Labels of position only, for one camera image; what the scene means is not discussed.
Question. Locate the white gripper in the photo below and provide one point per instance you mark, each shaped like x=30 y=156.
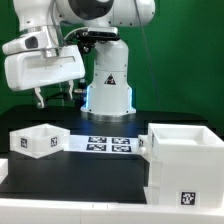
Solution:
x=27 y=67

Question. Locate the small white drawer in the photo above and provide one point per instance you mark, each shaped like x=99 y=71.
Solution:
x=40 y=140
x=143 y=145

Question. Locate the large white drawer housing box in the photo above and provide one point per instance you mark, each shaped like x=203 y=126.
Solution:
x=186 y=166

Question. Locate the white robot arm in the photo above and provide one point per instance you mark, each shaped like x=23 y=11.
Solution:
x=56 y=33

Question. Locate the white marker sheet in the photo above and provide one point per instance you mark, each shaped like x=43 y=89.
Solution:
x=103 y=144

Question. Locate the black camera on stand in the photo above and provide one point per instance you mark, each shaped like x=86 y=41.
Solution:
x=86 y=39

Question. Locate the white left rail piece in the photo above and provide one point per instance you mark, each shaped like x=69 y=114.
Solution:
x=3 y=169

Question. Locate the white front rail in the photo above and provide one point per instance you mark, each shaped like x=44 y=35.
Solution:
x=15 y=211

